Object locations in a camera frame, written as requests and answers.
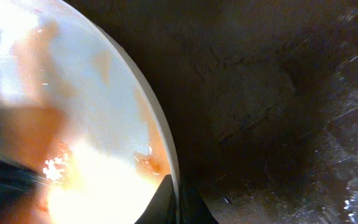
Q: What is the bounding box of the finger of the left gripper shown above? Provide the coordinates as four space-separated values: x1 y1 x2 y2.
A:
0 160 42 212

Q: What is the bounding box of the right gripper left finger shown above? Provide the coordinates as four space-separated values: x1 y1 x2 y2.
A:
135 174 177 224

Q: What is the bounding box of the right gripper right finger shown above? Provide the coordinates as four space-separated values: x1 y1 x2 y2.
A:
179 178 218 224

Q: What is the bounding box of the green and orange sponge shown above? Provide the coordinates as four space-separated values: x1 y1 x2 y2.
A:
0 105 71 224

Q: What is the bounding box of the white plate tray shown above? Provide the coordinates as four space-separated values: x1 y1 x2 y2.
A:
0 1 179 223

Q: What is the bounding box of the large brown serving tray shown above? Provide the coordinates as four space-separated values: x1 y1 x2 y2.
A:
71 0 358 223

